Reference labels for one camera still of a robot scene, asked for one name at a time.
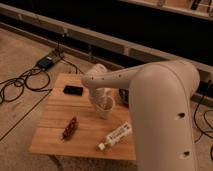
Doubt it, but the dark ceramic bowl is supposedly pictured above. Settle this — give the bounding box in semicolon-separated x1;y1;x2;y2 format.
119;89;129;106

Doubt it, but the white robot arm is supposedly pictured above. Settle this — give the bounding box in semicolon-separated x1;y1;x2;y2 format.
82;60;200;171

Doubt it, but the black rectangular device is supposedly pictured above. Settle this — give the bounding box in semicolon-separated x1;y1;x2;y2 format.
63;85;83;96

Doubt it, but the black cable right side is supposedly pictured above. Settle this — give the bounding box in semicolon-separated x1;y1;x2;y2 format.
193;79;213;164

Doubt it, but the wooden table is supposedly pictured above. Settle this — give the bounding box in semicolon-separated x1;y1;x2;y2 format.
29;74;136;160

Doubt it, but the white plastic bottle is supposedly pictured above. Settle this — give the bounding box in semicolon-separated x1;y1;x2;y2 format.
97;122;132;151

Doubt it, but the black floor cable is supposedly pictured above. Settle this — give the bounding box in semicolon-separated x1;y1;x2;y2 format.
0;66;53;105

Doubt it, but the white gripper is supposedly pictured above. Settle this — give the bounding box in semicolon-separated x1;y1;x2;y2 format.
89;88;108;111

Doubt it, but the blue power box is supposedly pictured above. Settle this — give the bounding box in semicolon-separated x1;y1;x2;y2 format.
36;56;54;70

